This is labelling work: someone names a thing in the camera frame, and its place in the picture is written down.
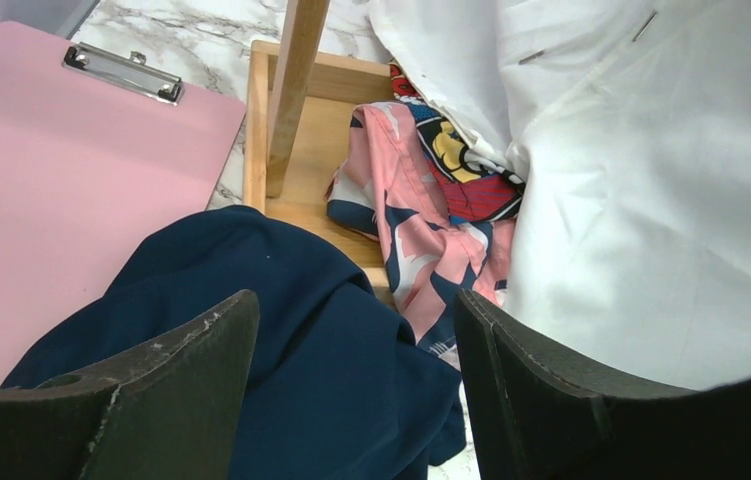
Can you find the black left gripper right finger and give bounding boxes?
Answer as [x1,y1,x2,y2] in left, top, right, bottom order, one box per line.
[454,290,751,479]

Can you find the pink navy patterned shorts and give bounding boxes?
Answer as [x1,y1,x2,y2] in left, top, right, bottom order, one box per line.
[327,102,515,366]

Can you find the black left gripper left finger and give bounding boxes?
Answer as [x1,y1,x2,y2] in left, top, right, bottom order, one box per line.
[0,290,260,479]

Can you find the pink clipboard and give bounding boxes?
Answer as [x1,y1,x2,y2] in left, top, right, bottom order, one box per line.
[0,21,246,384]

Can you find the wooden clothes rack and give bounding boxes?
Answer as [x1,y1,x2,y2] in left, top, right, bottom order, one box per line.
[242,1,394,306]

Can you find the navy blue shorts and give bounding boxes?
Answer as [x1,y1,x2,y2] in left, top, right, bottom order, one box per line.
[4,206,466,479]

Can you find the white shorts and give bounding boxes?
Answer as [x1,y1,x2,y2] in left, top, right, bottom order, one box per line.
[369,1,751,389]

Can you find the comic print shorts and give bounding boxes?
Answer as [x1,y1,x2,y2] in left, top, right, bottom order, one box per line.
[389,59,525,225]

